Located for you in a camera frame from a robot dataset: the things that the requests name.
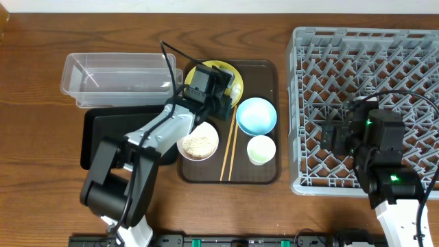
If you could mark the black plastic tray bin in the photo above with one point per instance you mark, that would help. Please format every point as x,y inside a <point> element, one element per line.
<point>112,122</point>

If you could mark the grey dishwasher rack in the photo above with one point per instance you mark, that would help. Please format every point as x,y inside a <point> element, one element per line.
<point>329,66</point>

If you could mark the left wooden chopstick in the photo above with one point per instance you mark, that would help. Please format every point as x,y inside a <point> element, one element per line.
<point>228,143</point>

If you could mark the clear plastic bin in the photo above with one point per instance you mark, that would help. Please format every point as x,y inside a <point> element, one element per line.
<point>98,80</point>

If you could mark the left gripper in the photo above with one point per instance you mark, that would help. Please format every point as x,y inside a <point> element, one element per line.
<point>223,107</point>

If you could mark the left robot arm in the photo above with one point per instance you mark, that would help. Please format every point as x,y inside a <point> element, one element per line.
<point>121,178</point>

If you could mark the light blue bowl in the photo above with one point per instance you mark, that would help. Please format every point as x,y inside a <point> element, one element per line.
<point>256,116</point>

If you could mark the brown serving tray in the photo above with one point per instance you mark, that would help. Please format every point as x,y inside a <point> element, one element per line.
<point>260,80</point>

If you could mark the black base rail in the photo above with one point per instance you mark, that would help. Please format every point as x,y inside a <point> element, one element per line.
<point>180,241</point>

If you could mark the yellow plate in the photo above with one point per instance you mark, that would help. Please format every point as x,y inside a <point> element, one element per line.
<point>237,86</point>

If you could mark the spilled rice pile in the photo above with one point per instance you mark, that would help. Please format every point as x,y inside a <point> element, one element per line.
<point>199,147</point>

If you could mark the white cup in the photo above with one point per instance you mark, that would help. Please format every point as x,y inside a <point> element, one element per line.
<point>261,149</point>

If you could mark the wooden chopstick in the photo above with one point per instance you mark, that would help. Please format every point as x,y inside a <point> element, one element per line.
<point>233,151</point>
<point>228,143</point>

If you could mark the white bowl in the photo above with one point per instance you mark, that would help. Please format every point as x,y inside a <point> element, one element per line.
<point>203,130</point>

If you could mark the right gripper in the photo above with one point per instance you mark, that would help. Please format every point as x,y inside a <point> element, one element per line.
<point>329,136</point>

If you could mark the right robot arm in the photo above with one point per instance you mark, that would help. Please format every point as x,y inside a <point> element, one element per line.
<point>373,138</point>

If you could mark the right wooden chopstick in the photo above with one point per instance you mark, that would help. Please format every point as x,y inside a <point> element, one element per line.
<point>233,151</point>

